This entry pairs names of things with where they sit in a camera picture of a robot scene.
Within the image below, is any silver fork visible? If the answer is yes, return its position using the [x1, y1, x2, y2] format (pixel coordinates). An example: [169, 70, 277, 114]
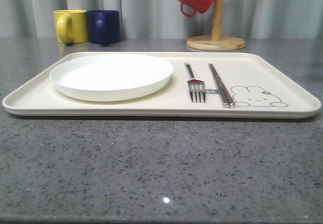
[184, 63, 206, 103]

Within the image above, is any white round plate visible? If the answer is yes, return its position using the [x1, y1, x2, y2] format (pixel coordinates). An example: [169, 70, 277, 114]
[49, 53, 174, 102]

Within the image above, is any wooden mug tree stand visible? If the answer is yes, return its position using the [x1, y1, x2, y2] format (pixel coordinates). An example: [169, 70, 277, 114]
[186, 0, 246, 51]

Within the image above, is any dark blue mug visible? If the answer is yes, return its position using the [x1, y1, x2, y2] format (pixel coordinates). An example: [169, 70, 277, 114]
[86, 10, 121, 44]

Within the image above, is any beige rabbit serving tray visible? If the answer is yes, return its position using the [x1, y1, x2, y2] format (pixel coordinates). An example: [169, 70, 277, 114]
[3, 52, 321, 119]

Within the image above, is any yellow mug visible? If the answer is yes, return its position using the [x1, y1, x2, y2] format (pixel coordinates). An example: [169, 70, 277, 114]
[53, 10, 88, 44]

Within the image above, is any grey curtain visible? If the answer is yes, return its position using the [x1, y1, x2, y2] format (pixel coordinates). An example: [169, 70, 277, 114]
[1, 0, 322, 39]

